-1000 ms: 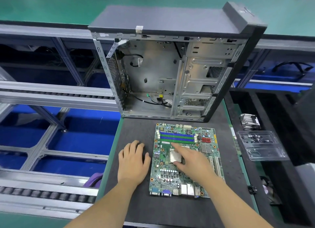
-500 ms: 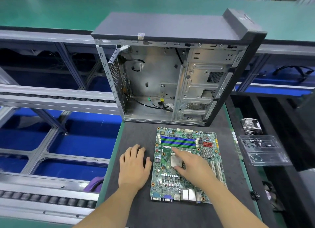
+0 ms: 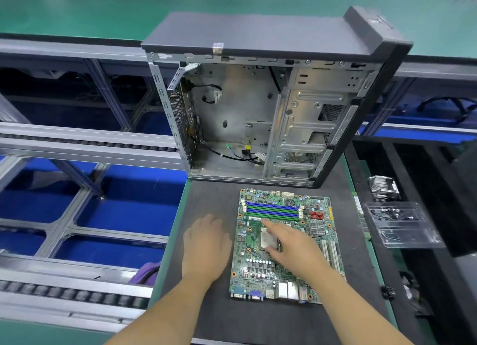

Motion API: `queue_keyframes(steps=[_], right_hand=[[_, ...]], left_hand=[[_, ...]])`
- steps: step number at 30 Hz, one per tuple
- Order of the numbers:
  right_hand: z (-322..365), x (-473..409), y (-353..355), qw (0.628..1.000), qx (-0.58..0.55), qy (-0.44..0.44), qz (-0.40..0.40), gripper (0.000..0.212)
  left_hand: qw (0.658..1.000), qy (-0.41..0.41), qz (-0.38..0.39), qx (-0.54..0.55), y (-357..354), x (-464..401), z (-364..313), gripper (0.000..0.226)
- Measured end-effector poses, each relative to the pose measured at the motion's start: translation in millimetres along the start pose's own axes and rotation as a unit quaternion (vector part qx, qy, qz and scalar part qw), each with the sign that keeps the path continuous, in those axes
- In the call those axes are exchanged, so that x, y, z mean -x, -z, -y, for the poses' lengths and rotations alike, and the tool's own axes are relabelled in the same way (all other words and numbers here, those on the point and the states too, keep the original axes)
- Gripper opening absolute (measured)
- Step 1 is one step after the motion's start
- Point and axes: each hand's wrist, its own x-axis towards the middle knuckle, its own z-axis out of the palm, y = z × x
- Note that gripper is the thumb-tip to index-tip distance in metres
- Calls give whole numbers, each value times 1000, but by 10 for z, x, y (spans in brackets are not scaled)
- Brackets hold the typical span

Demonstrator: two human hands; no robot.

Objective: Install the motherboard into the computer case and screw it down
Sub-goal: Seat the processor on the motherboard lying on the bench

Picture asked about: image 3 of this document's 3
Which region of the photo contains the person's right hand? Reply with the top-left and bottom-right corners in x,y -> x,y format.
261,219 -> 332,278

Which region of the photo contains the person's left hand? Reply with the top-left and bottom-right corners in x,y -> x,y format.
182,214 -> 234,282

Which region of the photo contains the silver square CPU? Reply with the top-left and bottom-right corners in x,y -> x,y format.
259,229 -> 282,252

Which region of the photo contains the green motherboard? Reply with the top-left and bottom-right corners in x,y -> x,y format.
230,188 -> 346,305

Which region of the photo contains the grey metal computer case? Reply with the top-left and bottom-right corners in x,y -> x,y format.
142,6 -> 413,189

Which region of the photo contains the person's right forearm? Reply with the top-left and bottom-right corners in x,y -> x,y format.
307,270 -> 416,345

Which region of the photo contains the person's left forearm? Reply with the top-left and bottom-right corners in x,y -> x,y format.
104,270 -> 219,345

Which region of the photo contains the black CPU cooler fan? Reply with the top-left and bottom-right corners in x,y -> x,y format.
367,175 -> 402,202

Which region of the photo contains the clear plastic screw tray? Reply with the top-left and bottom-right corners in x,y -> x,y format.
364,201 -> 446,250

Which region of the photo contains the black cooling fan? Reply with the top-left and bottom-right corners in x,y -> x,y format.
398,270 -> 434,317

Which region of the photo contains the green conveyor belt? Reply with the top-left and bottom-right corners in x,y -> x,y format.
0,0 -> 477,60

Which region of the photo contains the grey roller conveyor rail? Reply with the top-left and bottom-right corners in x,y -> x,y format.
0,253 -> 155,334

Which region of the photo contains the grey flat metal rail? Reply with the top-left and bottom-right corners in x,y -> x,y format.
0,121 -> 187,171

